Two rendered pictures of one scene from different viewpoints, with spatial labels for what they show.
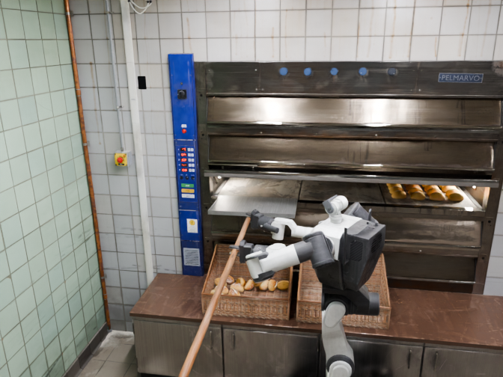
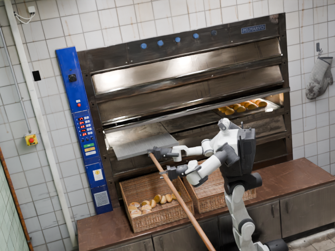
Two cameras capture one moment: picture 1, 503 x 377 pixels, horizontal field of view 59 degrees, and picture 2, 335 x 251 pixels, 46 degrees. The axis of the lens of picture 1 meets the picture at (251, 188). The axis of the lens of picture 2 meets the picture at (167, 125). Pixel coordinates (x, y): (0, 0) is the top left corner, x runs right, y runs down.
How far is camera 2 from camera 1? 1.06 m
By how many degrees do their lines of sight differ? 20
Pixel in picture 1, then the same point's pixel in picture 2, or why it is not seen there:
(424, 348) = (279, 201)
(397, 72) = (216, 32)
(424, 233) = not seen: hidden behind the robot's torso
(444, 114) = (249, 53)
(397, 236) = not seen: hidden behind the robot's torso
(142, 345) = not seen: outside the picture
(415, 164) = (240, 88)
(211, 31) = (85, 27)
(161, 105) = (55, 89)
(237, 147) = (120, 107)
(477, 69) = (261, 21)
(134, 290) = (58, 241)
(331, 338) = (238, 210)
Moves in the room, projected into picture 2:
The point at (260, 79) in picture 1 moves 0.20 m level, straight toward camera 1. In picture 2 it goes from (128, 55) to (135, 57)
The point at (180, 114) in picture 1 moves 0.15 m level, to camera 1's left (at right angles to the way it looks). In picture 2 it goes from (73, 92) to (55, 97)
